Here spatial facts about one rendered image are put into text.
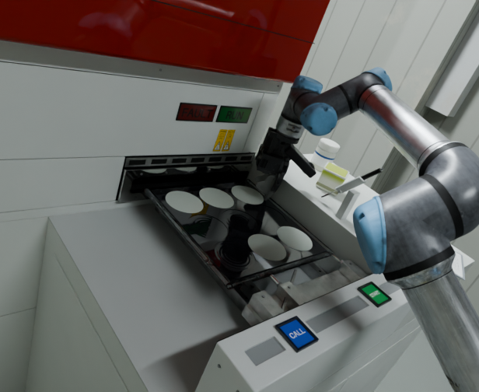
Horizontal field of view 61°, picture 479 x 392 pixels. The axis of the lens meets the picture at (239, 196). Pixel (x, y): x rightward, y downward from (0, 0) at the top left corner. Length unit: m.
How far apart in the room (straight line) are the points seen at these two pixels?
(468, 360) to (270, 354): 0.29
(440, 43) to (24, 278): 2.31
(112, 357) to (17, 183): 0.41
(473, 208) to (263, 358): 0.39
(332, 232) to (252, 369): 0.58
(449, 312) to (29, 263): 0.91
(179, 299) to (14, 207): 0.41
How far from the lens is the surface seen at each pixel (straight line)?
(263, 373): 0.65
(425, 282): 0.70
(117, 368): 0.84
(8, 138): 0.91
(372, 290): 0.94
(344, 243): 1.12
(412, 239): 0.68
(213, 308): 0.91
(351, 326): 0.82
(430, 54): 2.66
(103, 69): 0.91
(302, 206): 1.19
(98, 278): 0.90
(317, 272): 1.10
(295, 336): 0.72
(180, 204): 1.04
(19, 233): 1.05
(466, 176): 0.73
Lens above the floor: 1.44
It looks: 27 degrees down
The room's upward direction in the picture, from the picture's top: 21 degrees clockwise
